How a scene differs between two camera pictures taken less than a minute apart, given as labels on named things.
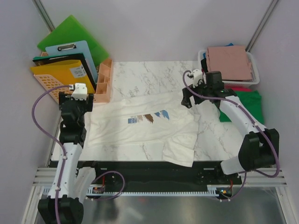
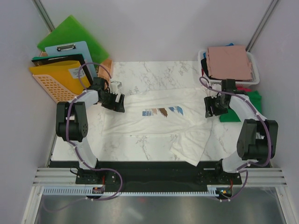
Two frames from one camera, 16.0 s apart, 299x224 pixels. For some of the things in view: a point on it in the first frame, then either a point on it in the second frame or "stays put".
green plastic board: [70, 30] stays put
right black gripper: [187, 93] to [209, 101]
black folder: [39, 60] stays put
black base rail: [127, 174] stays put
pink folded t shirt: [231, 61] stays put
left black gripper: [88, 103] to [117, 106]
